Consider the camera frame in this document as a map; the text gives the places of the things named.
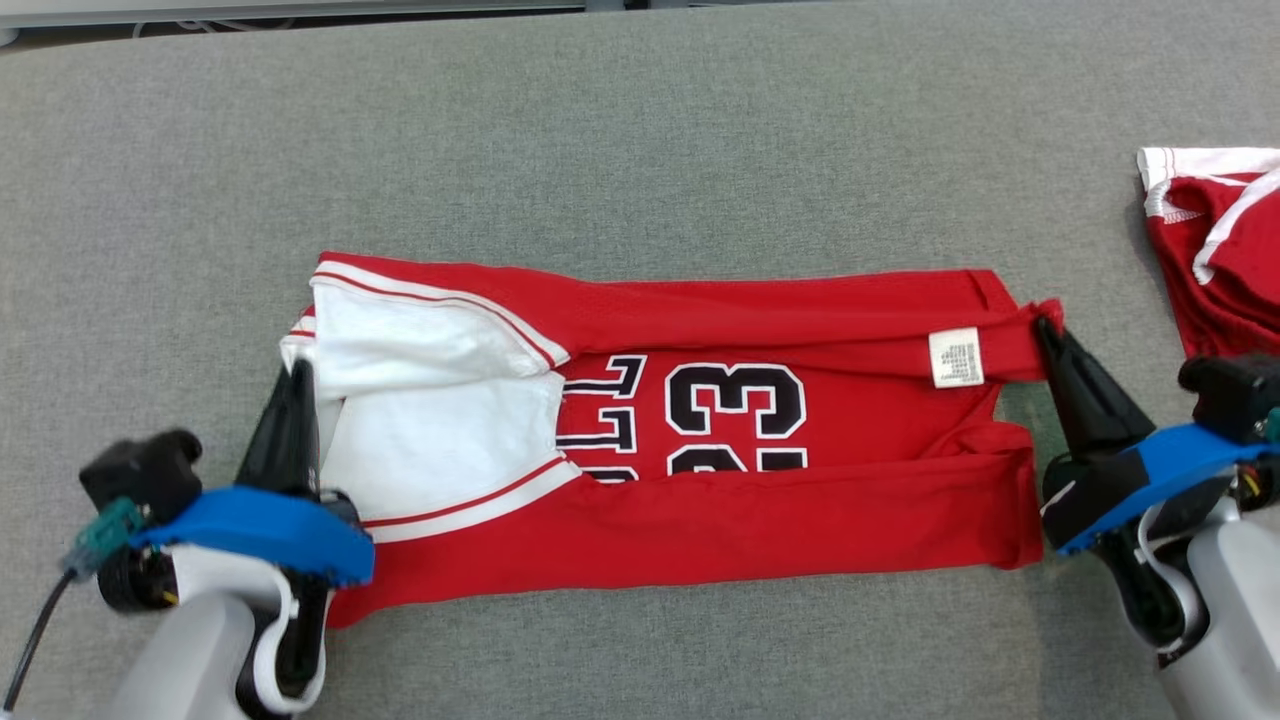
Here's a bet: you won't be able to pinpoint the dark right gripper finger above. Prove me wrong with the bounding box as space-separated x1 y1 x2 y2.
1033 316 1108 461
1046 316 1160 461

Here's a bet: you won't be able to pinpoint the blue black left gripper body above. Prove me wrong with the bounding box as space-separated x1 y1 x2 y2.
96 486 378 615

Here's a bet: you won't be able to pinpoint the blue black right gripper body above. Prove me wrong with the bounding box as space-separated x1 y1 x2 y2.
1039 423 1280 558

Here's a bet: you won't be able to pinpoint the red white basketball jersey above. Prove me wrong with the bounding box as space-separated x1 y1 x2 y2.
279 250 1067 630

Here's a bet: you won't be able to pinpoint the red white Bulls shorts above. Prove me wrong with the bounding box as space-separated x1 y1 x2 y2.
1136 146 1280 363

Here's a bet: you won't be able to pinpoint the black left cable green plug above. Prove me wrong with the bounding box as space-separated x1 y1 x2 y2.
0 496 148 717

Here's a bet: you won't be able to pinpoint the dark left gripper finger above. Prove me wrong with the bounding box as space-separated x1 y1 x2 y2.
235 358 302 495
295 360 323 497

